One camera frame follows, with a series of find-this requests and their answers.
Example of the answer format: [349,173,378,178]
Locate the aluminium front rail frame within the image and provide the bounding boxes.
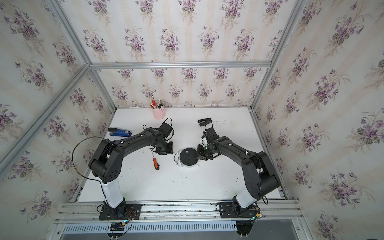
[46,199,313,240]

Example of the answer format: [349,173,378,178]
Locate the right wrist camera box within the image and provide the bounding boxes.
[202,128,219,146]

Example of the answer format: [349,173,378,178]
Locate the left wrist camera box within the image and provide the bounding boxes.
[157,122,175,141]

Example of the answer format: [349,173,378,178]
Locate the pens in pink cup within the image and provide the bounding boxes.
[150,97,164,110]

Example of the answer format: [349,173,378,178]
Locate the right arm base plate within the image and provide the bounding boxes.
[215,202,261,220]

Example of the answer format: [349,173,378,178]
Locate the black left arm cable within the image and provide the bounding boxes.
[71,136,104,184]

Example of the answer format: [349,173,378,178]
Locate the black stapler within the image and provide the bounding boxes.
[198,118,212,127]

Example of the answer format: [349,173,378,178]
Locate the blue stapler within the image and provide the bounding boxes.
[108,128,132,138]

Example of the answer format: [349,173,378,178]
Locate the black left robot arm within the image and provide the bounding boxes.
[89,126,175,210]

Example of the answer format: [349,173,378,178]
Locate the orange handled screwdriver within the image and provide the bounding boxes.
[151,151,160,171]

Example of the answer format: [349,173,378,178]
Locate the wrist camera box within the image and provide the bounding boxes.
[202,128,219,146]
[157,122,175,141]

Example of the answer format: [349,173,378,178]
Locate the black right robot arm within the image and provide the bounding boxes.
[197,136,281,210]

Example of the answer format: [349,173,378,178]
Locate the pink pen holder cup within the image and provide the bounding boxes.
[152,107,166,120]

